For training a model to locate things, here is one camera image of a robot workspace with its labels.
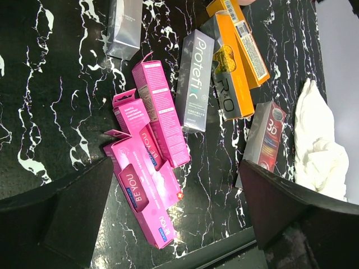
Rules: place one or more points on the pink BeYou box front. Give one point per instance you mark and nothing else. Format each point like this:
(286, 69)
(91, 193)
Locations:
(149, 192)

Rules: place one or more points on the pink BeYou box middle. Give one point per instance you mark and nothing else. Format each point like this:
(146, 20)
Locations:
(134, 120)

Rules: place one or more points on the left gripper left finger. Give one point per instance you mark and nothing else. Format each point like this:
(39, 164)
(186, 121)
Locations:
(56, 225)

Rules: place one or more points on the orange R&O toothpaste box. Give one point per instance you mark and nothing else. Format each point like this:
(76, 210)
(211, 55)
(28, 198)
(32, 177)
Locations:
(227, 68)

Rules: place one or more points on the grey Protefix toothpaste box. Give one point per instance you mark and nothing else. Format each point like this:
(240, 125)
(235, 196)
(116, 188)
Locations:
(193, 84)

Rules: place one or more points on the white crumpled cloth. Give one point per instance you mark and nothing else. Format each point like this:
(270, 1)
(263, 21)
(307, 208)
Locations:
(320, 163)

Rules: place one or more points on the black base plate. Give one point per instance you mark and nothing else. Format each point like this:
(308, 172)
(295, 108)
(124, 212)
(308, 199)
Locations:
(239, 250)

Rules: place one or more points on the pink beyou box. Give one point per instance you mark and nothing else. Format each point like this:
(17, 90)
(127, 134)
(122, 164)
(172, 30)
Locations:
(149, 192)
(134, 120)
(156, 95)

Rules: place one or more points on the silver grey toothpaste box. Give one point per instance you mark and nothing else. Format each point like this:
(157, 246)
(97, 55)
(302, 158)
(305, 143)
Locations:
(124, 28)

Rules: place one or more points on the pink BeYou box back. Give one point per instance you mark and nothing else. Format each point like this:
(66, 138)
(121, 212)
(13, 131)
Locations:
(156, 95)

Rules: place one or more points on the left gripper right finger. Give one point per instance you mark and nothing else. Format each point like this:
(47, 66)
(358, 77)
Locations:
(297, 227)

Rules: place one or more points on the orange barcode toothpaste box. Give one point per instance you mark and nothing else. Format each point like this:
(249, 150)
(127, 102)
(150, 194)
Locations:
(255, 69)

